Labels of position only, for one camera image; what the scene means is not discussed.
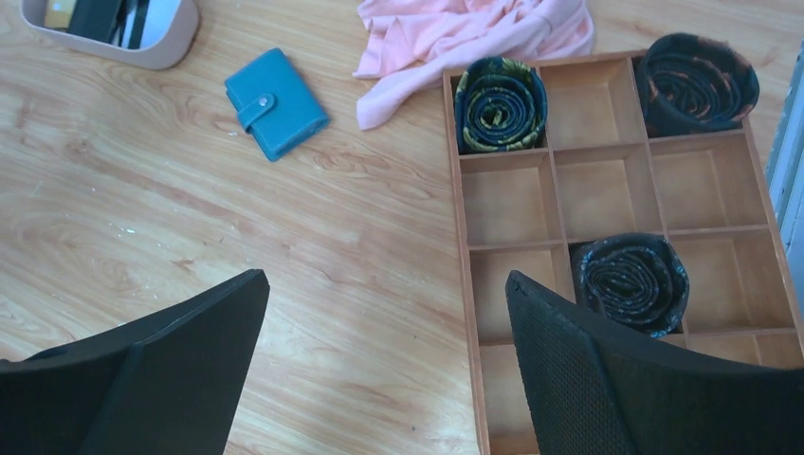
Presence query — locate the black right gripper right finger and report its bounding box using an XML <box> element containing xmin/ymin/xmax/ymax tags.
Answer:
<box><xmin>505</xmin><ymin>270</ymin><xmax>803</xmax><ymax>454</ymax></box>

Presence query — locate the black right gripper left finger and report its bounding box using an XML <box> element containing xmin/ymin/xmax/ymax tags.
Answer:
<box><xmin>1</xmin><ymin>269</ymin><xmax>270</xmax><ymax>454</ymax></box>

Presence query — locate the teal leather card holder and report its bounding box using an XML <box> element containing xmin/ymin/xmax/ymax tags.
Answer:
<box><xmin>225</xmin><ymin>48</ymin><xmax>330</xmax><ymax>162</ymax></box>

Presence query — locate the white striped card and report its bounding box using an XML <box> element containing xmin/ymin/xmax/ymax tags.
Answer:
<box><xmin>111</xmin><ymin>0</ymin><xmax>180</xmax><ymax>49</ymax></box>

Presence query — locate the gold credit card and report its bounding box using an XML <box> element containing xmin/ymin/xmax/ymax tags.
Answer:
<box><xmin>43</xmin><ymin>0</ymin><xmax>78</xmax><ymax>31</ymax></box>

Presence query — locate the wooden compartment organizer tray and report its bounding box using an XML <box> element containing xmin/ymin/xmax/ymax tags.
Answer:
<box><xmin>443</xmin><ymin>50</ymin><xmax>803</xmax><ymax>454</ymax></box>

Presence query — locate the rolled tie orange pattern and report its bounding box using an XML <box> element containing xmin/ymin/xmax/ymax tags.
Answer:
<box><xmin>634</xmin><ymin>32</ymin><xmax>760</xmax><ymax>137</ymax></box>

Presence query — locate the beige oval tray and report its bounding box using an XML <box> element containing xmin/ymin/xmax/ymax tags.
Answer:
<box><xmin>20</xmin><ymin>1</ymin><xmax>200</xmax><ymax>70</ymax></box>

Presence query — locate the pink cloth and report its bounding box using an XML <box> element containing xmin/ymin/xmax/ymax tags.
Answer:
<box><xmin>353</xmin><ymin>0</ymin><xmax>594</xmax><ymax>130</ymax></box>

